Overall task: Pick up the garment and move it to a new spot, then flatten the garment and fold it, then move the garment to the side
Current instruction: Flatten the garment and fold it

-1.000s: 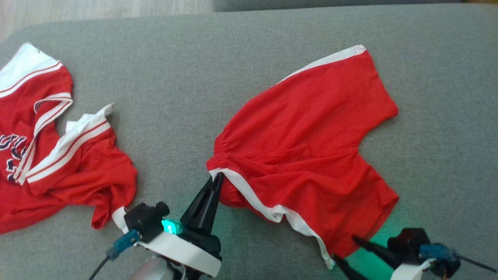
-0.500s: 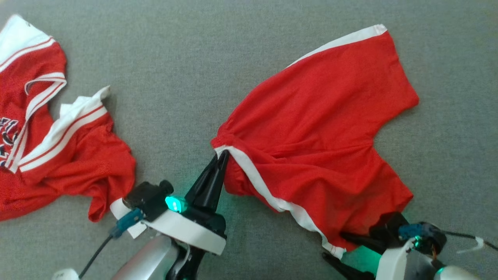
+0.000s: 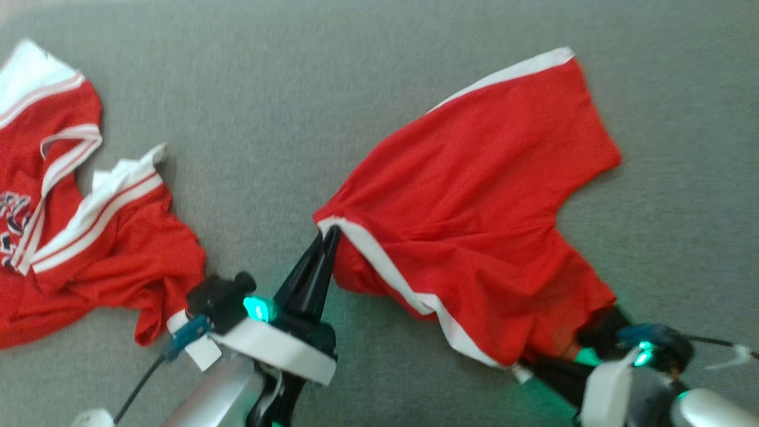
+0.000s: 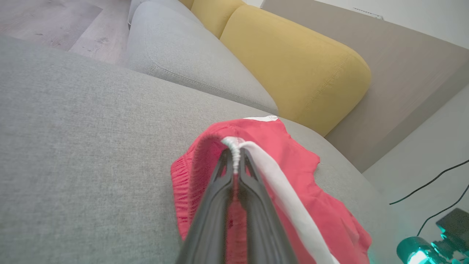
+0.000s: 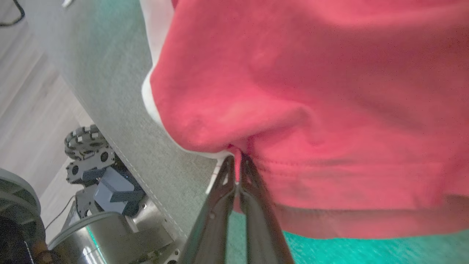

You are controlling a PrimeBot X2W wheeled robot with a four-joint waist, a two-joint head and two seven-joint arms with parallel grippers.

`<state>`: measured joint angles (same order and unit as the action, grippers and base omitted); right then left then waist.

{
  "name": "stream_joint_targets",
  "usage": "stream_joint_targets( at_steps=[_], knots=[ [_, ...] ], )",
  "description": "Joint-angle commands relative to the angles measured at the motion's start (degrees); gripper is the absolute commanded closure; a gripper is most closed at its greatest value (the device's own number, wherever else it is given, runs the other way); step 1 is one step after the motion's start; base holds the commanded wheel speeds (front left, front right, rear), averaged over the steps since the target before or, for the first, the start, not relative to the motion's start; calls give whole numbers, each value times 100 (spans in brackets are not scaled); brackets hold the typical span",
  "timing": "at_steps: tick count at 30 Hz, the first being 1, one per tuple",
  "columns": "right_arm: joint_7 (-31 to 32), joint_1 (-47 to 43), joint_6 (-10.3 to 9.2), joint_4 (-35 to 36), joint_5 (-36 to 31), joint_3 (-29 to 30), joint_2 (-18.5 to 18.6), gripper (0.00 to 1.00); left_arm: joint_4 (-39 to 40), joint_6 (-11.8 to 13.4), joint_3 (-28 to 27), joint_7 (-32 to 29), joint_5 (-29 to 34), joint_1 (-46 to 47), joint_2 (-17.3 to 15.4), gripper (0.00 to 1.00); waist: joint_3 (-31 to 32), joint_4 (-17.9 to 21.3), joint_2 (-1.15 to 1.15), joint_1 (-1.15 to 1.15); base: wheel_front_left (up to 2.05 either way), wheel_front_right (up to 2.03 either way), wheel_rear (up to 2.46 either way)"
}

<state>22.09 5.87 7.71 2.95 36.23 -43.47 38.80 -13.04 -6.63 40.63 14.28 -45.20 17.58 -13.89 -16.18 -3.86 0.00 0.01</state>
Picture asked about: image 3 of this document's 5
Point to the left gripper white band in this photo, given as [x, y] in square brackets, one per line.
[273, 350]

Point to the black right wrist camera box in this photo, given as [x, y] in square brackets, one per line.
[664, 353]

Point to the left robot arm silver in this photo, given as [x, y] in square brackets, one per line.
[213, 397]

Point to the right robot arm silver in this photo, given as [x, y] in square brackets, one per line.
[711, 409]

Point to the red jersey shirt white sleeves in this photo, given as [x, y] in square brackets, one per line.
[118, 249]

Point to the red shorts white trim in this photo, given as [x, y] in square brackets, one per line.
[474, 190]

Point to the large grey sofa seat cushion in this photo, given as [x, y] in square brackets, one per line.
[267, 89]

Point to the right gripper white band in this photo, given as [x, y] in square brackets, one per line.
[611, 391]

